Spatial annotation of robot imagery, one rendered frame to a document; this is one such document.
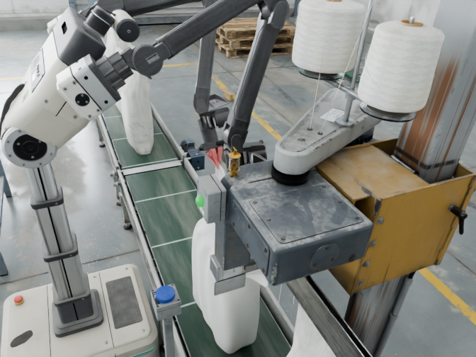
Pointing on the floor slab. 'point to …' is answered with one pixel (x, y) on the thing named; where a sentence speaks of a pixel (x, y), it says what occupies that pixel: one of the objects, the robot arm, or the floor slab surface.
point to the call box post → (168, 337)
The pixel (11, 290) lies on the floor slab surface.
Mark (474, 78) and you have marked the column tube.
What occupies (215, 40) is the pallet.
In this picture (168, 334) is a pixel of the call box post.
